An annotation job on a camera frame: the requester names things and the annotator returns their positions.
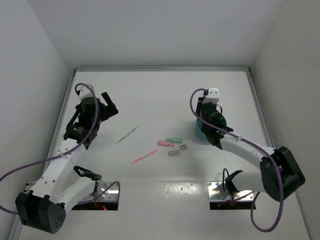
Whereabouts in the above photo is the grey white eraser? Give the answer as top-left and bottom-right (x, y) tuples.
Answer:
(168, 150), (180, 156)

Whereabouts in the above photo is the metal base plate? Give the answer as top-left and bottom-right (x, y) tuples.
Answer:
(80, 181), (121, 204)
(207, 181), (254, 203)

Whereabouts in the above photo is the green highlighter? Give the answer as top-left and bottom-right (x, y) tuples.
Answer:
(165, 137), (183, 144)

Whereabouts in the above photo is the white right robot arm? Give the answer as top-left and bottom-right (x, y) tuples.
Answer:
(192, 96), (306, 202)

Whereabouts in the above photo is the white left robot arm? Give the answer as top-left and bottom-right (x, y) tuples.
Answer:
(15, 92), (119, 234)

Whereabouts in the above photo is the green thin pen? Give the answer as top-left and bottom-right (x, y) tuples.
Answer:
(116, 126), (139, 145)

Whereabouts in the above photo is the aluminium table edge rail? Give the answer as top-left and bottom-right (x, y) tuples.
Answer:
(246, 67), (287, 180)

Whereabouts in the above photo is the pink thin pen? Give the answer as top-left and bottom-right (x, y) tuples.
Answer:
(131, 149), (159, 164)

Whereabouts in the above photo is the teal round organizer container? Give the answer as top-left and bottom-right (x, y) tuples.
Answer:
(195, 115), (227, 143)

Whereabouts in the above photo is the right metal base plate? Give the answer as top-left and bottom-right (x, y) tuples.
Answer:
(207, 181), (254, 203)

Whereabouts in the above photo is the small tan eraser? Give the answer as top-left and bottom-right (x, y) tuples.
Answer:
(179, 144), (188, 150)

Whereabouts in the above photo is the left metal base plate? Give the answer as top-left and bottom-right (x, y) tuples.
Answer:
(80, 181), (121, 204)

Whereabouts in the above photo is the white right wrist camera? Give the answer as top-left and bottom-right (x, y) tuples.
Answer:
(202, 87), (220, 105)

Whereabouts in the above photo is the pink highlighter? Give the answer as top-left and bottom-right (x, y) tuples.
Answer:
(157, 139), (175, 147)

